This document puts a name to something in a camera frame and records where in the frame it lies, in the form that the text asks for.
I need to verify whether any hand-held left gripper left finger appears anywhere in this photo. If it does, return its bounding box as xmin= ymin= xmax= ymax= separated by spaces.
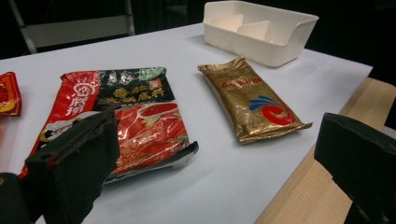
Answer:
xmin=24 ymin=106 xmax=121 ymax=224

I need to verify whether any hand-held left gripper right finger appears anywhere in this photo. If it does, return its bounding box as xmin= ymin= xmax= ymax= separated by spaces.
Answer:
xmin=313 ymin=112 xmax=396 ymax=224

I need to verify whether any red and black soup packet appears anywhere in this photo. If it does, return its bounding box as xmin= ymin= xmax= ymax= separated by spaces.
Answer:
xmin=19 ymin=66 xmax=200 ymax=185

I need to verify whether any gold foil packet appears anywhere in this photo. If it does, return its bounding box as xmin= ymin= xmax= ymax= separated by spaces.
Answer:
xmin=197 ymin=55 xmax=313 ymax=145

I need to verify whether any white plastic basket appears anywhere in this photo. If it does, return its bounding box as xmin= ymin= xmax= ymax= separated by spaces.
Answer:
xmin=203 ymin=0 xmax=319 ymax=68

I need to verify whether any orange snack bag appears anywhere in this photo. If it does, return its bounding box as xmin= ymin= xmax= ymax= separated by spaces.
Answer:
xmin=0 ymin=71 xmax=23 ymax=147

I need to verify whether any white metal stand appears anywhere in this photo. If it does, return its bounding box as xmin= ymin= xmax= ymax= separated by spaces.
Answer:
xmin=7 ymin=0 xmax=136 ymax=55

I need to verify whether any white table mat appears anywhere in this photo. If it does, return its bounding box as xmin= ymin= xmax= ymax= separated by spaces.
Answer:
xmin=0 ymin=21 xmax=374 ymax=224

